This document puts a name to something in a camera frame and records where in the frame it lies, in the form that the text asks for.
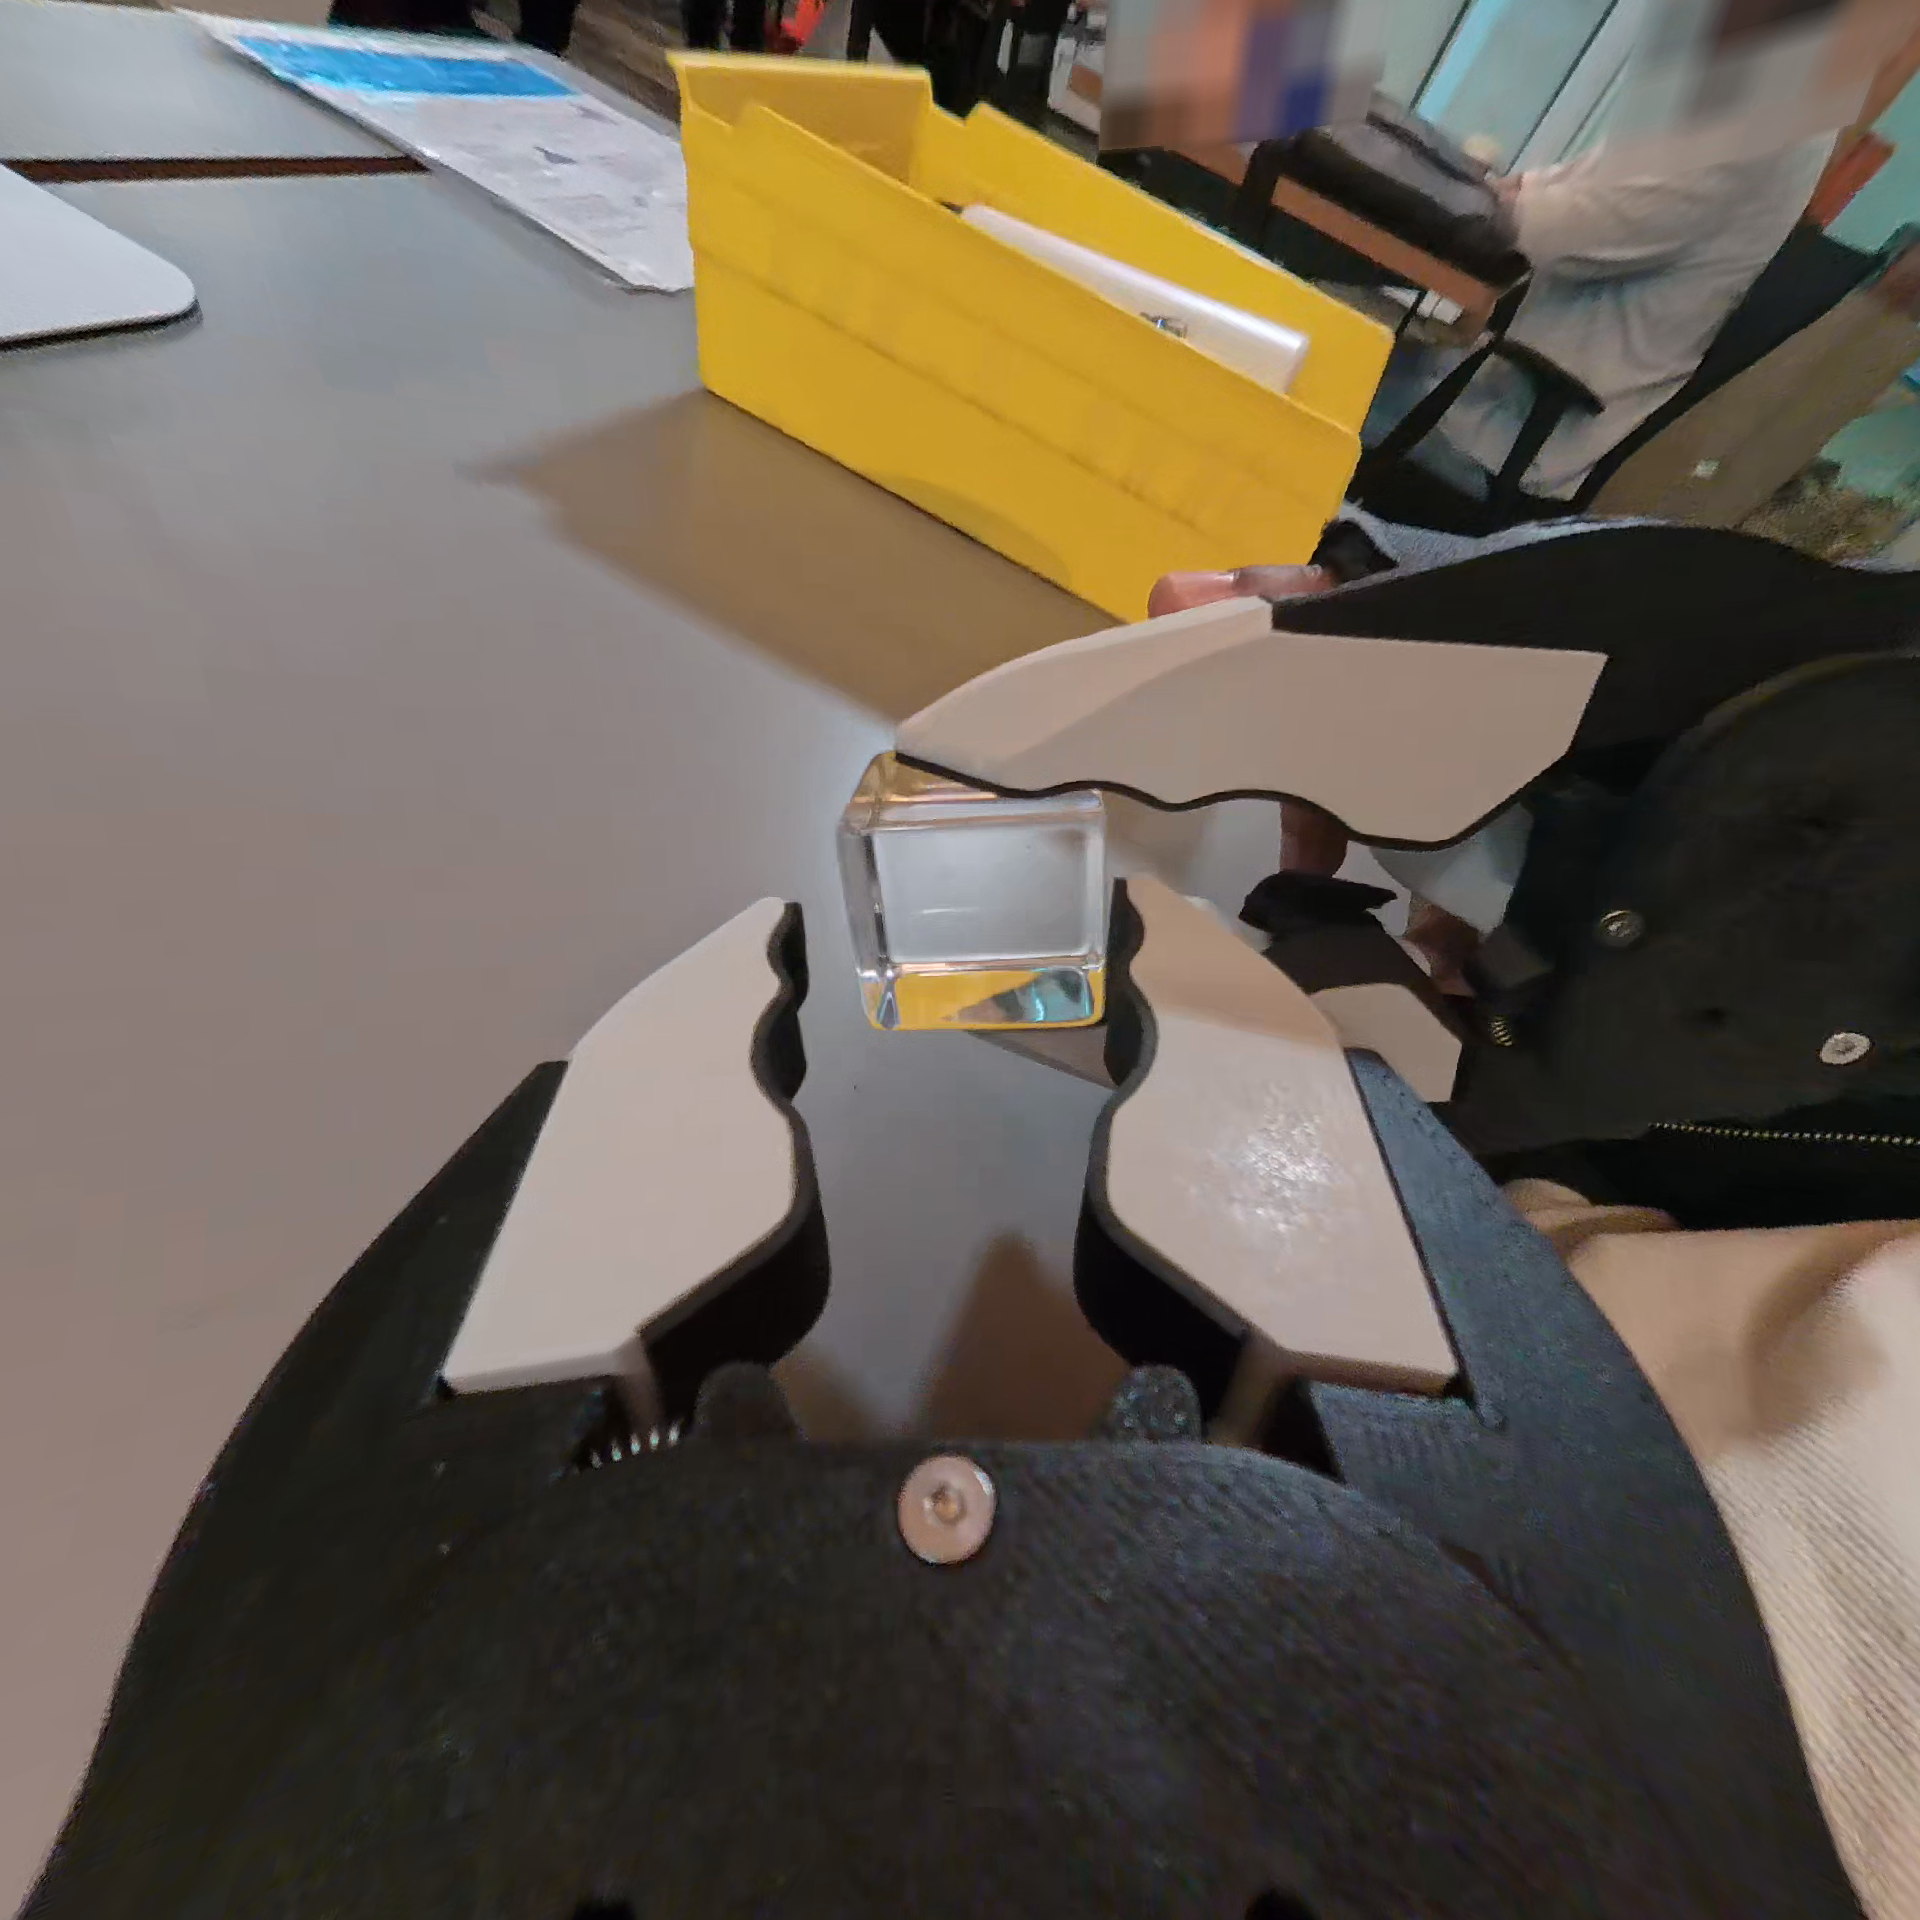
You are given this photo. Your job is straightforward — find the person's right hand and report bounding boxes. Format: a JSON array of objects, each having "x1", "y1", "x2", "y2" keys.
[{"x1": 1147, "y1": 562, "x2": 1488, "y2": 998}]

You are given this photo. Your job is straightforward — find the grey desk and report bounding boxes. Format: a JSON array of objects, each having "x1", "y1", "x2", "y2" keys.
[{"x1": 0, "y1": 0, "x2": 1353, "y2": 1847}]

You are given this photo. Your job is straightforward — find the black bag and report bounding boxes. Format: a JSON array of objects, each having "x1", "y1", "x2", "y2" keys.
[{"x1": 1290, "y1": 111, "x2": 1534, "y2": 289}]

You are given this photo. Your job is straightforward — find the black monitor with white stand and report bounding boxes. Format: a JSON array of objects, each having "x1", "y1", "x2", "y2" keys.
[{"x1": 0, "y1": 161, "x2": 202, "y2": 352}]

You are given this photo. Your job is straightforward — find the yellow plastic bin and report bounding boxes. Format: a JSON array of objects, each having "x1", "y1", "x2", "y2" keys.
[{"x1": 667, "y1": 47, "x2": 1399, "y2": 625}]

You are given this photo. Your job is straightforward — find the clear glass cube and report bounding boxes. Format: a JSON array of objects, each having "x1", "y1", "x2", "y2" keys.
[{"x1": 836, "y1": 754, "x2": 1114, "y2": 1036}]

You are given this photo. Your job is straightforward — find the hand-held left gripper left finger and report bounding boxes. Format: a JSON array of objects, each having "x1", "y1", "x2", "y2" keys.
[{"x1": 440, "y1": 896, "x2": 832, "y2": 1425}]

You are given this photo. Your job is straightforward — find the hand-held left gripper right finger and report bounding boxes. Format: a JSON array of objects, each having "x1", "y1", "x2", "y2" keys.
[{"x1": 1078, "y1": 872, "x2": 1465, "y2": 1442}]

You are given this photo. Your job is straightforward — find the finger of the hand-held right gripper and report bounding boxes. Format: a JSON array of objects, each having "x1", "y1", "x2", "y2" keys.
[
  {"x1": 896, "y1": 596, "x2": 1612, "y2": 849},
  {"x1": 1320, "y1": 981, "x2": 1467, "y2": 1105}
]

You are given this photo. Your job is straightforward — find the white garment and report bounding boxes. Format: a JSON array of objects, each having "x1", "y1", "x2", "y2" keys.
[{"x1": 1506, "y1": 1177, "x2": 1920, "y2": 1920}]

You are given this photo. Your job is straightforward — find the laminated paper sheet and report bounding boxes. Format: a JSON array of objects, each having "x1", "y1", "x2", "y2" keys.
[{"x1": 180, "y1": 7, "x2": 703, "y2": 296}]

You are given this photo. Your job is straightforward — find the brown cardboard box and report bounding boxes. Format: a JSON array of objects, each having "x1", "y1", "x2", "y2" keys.
[{"x1": 1592, "y1": 285, "x2": 1920, "y2": 530}]

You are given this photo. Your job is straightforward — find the black office chair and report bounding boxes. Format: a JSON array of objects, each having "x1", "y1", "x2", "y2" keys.
[{"x1": 1352, "y1": 223, "x2": 1886, "y2": 521}]

